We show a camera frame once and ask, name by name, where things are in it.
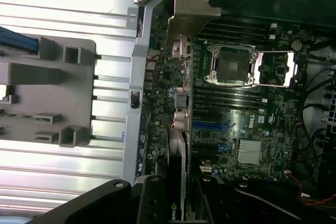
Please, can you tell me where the black RAM slot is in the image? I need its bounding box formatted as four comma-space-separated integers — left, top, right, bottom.
207, 22, 278, 29
193, 98, 267, 105
193, 93, 267, 100
198, 36, 275, 43
193, 88, 267, 95
203, 27, 276, 34
193, 103, 267, 111
201, 31, 276, 39

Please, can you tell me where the silver chipset heatsink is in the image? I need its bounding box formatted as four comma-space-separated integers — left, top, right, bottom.
237, 140, 263, 164

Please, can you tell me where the green motherboard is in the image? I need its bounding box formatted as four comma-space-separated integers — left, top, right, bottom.
146, 19, 316, 183

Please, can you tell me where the grey parts rack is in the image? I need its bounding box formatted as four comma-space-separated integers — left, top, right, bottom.
0, 26, 97, 147

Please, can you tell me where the CPU socket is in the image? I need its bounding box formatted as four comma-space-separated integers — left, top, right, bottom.
204, 44, 259, 87

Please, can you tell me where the open black PC case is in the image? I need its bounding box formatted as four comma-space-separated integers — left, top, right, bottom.
125, 0, 336, 224

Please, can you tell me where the metal disk bay cage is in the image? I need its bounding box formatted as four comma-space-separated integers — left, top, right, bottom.
322, 82, 336, 130

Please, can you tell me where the metal socket cover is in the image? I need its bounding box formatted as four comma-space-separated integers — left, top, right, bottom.
253, 50, 300, 88

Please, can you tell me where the thin red twisted wire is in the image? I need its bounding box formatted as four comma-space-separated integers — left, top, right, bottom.
292, 174, 336, 209

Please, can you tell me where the black cable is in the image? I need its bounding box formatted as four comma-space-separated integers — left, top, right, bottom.
301, 68, 336, 141

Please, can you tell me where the hard disk with blue bracket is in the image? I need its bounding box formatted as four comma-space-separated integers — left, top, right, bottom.
0, 26, 39, 56

